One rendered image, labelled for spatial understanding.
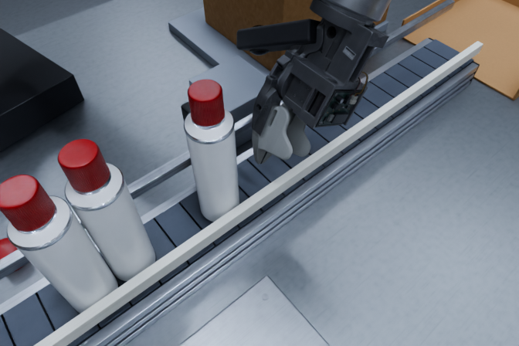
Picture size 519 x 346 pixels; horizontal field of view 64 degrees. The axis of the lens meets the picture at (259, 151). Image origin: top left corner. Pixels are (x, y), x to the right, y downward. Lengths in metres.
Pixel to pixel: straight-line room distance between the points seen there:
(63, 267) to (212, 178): 0.17
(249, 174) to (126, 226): 0.22
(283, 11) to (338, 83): 0.28
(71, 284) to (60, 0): 0.81
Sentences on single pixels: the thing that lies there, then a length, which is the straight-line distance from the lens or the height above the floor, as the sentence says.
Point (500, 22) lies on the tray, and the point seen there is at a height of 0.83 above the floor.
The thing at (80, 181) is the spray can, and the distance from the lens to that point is 0.38.
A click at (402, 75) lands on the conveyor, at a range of 0.78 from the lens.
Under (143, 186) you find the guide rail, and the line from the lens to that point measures 0.49.
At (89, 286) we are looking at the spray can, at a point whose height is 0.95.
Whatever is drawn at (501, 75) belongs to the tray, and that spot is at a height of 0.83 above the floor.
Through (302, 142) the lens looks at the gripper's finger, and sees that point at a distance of 0.52.
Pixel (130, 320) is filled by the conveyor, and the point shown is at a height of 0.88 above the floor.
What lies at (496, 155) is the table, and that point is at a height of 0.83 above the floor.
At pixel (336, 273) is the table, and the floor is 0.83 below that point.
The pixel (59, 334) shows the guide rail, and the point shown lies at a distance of 0.49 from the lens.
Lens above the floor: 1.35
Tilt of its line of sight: 50 degrees down
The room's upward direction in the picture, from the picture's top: straight up
